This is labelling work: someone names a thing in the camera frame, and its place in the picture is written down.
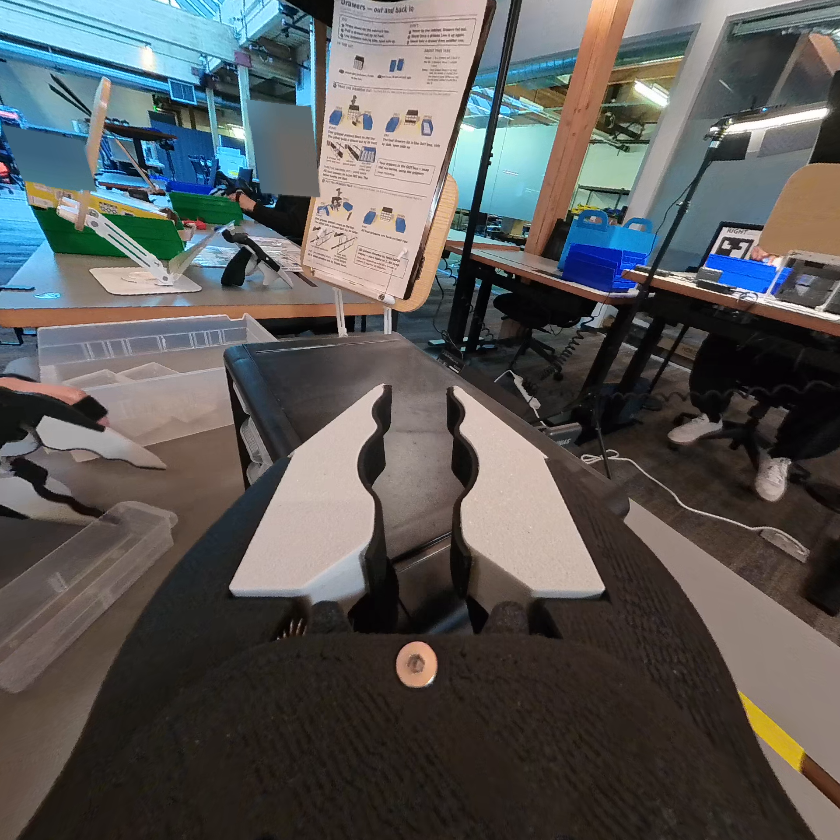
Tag rounded wooden panel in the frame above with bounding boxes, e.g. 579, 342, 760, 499
761, 163, 840, 258

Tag white phone stand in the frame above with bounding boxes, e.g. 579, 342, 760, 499
58, 200, 202, 294

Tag dark blue bin stack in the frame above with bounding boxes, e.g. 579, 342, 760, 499
561, 244, 647, 293

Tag black drawer cabinet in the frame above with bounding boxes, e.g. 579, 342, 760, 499
223, 332, 632, 634

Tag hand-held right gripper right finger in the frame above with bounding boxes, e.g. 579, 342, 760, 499
446, 386, 606, 605

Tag small green bin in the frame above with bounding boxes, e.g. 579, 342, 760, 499
169, 192, 244, 227

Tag blue drawer bin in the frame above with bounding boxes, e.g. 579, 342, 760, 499
699, 252, 791, 294

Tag wooden clipboard stand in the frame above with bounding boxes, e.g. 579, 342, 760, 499
394, 174, 459, 313

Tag black office chair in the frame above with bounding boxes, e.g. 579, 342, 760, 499
492, 289, 595, 382

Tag yellow tape strip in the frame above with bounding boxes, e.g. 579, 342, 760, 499
738, 690, 807, 774

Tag white stand legs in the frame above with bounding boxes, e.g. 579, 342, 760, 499
333, 289, 395, 337

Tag clear plastic bin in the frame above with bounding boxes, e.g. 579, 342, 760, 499
37, 314, 278, 447
0, 501, 178, 694

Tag wooden post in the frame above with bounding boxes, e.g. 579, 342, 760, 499
524, 0, 636, 257

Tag white cable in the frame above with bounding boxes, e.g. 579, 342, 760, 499
581, 449, 788, 539

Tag thin wooden panel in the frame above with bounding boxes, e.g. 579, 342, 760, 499
84, 77, 112, 231

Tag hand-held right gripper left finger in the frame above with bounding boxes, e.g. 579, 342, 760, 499
229, 384, 399, 614

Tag idle black and white gripper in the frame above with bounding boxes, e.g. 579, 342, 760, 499
221, 230, 295, 288

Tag black and white tag sign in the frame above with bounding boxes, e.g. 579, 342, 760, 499
710, 223, 765, 271

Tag black tripod light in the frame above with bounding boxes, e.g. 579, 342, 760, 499
577, 115, 752, 480

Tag black pole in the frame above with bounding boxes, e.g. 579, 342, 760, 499
448, 0, 522, 352

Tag printed instruction sheet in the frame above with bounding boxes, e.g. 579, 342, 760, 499
302, 0, 491, 304

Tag large green bin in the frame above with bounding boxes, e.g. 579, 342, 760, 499
31, 190, 186, 260

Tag light blue tote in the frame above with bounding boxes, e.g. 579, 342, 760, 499
567, 213, 657, 263

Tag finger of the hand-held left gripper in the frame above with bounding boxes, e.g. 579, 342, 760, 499
0, 457, 107, 526
33, 419, 168, 471

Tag person's left hand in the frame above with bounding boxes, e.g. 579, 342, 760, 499
0, 379, 88, 406

